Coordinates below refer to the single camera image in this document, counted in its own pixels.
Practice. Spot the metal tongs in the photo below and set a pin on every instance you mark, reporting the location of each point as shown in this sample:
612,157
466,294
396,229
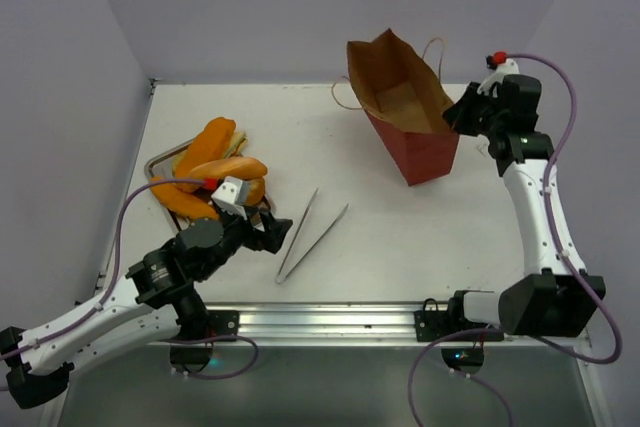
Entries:
314,226

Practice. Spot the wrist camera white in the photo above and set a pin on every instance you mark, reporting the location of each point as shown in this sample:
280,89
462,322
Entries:
231,195
500,65

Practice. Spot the long orange fake loaf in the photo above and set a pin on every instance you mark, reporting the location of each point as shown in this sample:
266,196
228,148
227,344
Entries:
182,203

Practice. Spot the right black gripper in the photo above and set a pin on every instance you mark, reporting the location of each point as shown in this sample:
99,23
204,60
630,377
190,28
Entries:
473,110

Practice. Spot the red brown paper bag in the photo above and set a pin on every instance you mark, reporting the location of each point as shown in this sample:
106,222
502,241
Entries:
404,99

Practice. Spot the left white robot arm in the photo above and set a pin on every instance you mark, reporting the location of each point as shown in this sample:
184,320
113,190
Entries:
155,300

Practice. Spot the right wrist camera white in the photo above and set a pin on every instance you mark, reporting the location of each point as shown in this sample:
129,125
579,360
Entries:
500,65

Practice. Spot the sugared round fake bun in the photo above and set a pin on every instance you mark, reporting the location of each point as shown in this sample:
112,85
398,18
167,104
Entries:
257,189

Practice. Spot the fake triangle sandwich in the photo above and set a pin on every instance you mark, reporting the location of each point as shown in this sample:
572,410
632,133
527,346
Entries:
238,143

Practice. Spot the orange fake pastry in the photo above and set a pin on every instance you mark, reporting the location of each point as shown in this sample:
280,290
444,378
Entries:
210,144

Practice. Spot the stainless steel tray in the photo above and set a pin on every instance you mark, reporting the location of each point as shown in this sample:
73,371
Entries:
161,165

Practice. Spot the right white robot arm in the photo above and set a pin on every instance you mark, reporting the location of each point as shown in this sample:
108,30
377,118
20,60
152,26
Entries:
554,297

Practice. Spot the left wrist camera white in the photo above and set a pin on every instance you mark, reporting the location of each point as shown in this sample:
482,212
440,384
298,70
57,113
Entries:
231,195

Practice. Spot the aluminium mounting rail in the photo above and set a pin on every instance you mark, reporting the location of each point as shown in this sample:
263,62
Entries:
320,324

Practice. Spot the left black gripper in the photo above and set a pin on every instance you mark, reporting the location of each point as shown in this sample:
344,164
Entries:
261,229

